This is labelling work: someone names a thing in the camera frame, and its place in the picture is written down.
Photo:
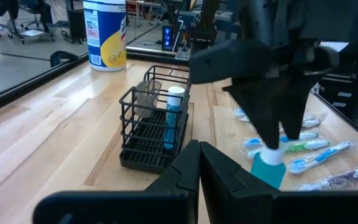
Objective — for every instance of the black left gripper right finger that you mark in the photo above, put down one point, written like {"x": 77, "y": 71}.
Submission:
{"x": 228, "y": 186}

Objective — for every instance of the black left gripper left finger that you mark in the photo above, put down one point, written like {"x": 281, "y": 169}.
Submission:
{"x": 179, "y": 174}

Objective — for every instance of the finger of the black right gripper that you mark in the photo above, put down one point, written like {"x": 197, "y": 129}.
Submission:
{"x": 228, "y": 62}
{"x": 294, "y": 102}

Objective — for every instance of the blue toothbrush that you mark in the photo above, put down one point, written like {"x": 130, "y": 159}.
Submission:
{"x": 319, "y": 157}
{"x": 308, "y": 136}
{"x": 311, "y": 123}

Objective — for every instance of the teal toothpaste tube white cap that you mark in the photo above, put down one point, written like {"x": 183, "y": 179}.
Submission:
{"x": 269, "y": 171}
{"x": 172, "y": 118}

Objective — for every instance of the purple toothbrush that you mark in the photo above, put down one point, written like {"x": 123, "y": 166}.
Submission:
{"x": 340, "y": 179}

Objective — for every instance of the black drawer cabinet white labels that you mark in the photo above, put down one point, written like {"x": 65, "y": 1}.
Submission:
{"x": 343, "y": 99}

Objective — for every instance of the black device with blue lights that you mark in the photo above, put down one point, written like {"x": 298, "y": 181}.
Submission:
{"x": 167, "y": 37}

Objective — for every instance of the translucent grey plastic cup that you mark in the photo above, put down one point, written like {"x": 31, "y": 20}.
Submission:
{"x": 148, "y": 96}

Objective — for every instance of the Lysol wipes canister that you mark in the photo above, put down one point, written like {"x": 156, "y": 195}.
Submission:
{"x": 107, "y": 34}

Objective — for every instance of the black computer tower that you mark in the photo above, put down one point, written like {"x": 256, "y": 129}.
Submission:
{"x": 76, "y": 25}

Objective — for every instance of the office chair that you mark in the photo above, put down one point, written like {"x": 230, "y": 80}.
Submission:
{"x": 33, "y": 28}

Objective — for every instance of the silver arm base bracket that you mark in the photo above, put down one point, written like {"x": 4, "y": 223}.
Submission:
{"x": 182, "y": 54}

